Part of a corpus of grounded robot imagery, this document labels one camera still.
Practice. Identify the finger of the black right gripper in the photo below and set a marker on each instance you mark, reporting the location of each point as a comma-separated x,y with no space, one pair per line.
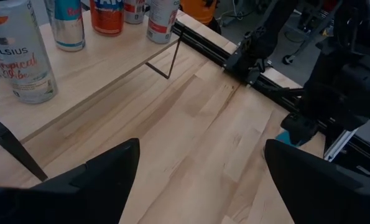
299,127

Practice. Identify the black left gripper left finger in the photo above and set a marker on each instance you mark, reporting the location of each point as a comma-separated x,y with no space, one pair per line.
79,199

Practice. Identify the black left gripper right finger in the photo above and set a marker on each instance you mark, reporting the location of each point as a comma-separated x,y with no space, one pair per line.
327,199

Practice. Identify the Celsius Tropical Vibe can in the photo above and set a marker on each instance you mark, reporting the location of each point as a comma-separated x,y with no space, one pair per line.
20,62

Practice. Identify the Celsius can pink band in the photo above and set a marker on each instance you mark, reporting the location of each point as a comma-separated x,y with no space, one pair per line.
161,21

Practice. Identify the orange Fanta soda can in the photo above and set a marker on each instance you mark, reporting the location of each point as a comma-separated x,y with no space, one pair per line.
107,18

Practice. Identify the Celsius Peach Vibe can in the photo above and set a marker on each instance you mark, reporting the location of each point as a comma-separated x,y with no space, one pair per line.
135,12

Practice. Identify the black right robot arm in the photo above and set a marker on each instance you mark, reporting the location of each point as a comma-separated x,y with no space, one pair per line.
250,53

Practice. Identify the wooden shelf black metal legs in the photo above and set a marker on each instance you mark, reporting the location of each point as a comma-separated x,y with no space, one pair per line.
88,68

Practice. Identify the orange shop vacuum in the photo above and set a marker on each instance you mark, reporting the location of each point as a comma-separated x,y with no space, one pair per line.
200,11

